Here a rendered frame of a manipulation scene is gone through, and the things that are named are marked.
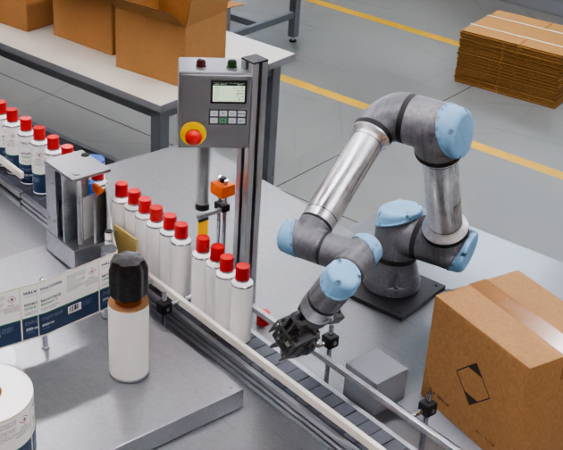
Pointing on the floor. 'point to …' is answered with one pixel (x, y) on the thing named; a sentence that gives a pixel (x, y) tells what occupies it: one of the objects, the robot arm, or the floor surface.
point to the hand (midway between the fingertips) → (287, 352)
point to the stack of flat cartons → (521, 58)
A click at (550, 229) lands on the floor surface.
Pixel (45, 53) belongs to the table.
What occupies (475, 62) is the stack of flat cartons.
